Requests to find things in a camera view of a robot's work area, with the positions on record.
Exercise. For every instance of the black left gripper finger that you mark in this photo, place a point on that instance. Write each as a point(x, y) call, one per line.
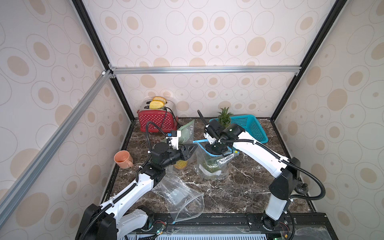
point(185, 147)
point(187, 154)

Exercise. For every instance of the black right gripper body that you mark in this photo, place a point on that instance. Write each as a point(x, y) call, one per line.
point(210, 130)

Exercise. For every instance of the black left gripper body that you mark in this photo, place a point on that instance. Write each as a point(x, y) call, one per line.
point(173, 156)

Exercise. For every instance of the clear zip bag blue slider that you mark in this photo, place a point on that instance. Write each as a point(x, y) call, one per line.
point(201, 153)

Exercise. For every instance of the yellow pineapple green crown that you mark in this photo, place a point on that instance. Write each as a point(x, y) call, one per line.
point(224, 117)

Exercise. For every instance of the clear zip bag white seal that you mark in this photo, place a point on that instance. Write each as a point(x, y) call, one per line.
point(183, 202)

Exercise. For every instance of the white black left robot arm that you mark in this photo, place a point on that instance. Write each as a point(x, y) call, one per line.
point(126, 192)

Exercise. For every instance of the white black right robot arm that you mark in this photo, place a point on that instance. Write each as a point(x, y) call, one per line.
point(286, 185)

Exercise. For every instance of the pineapple in green bag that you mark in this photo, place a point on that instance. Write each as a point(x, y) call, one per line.
point(180, 165)

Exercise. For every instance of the red polka dot toaster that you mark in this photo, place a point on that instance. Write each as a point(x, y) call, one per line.
point(166, 118)

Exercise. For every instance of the pink ceramic mug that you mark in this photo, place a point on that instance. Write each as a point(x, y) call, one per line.
point(124, 159)

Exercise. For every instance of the teal plastic basket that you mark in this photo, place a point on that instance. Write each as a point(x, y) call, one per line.
point(251, 125)

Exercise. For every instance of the yellow toast slice front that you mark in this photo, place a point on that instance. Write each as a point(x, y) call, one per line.
point(154, 105)

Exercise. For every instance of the yellow toast slice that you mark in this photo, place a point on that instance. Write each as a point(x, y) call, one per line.
point(160, 99)
point(154, 105)

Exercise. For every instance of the yellow toast slice back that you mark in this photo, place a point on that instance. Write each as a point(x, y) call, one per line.
point(160, 99)

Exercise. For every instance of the small glass bottle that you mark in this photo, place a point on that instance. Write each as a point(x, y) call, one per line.
point(301, 188)

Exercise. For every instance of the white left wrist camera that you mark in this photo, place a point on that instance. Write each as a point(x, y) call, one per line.
point(173, 139)

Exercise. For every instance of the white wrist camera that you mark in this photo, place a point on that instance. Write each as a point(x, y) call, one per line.
point(210, 139)
point(173, 139)

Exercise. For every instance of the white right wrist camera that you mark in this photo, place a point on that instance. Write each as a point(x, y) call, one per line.
point(210, 139)

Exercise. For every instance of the aluminium frame bar back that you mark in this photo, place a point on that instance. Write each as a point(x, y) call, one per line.
point(205, 70)

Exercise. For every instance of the aluminium frame bar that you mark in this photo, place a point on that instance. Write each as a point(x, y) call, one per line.
point(35, 168)
point(205, 70)

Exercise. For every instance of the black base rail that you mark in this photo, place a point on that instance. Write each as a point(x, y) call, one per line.
point(296, 226)

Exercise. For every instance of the aluminium frame bar left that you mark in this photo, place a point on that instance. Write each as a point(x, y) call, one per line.
point(35, 168)

